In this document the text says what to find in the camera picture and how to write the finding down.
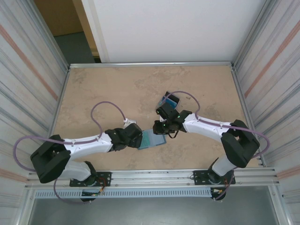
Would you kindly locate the teal green credit card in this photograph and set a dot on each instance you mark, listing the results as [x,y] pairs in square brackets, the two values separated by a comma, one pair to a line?
[146,138]

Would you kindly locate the teal snap card holder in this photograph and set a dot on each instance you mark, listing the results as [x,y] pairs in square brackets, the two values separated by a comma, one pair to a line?
[159,141]

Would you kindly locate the clear acrylic card box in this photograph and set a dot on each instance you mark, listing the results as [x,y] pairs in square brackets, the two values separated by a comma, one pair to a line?
[161,103]

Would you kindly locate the left black-white robot arm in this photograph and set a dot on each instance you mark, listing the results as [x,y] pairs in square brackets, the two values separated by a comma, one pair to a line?
[86,146]

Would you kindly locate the right black-white robot arm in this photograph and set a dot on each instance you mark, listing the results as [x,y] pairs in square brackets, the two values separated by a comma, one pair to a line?
[204,125]

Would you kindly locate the blue VIP credit card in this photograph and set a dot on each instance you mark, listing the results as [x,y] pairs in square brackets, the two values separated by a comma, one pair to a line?
[167,101]

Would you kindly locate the black credit card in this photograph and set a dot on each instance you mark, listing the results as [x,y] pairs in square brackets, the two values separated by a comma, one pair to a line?
[173,98]

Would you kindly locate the wooden door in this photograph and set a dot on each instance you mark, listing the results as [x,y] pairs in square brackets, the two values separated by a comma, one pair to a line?
[61,16]

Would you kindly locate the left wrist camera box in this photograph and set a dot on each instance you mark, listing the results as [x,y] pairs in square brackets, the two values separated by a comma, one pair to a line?
[130,122]

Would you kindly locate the wide aluminium mounting rail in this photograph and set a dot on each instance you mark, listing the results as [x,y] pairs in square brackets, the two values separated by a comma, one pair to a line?
[152,178]

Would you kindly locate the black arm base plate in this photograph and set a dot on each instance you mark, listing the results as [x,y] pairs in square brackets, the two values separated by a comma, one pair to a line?
[105,178]
[199,177]

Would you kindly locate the thin aluminium table rail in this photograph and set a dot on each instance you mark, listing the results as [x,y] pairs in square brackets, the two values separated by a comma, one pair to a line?
[152,64]

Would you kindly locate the aluminium side table rail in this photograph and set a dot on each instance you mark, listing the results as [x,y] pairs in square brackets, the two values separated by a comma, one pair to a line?
[61,98]
[241,98]

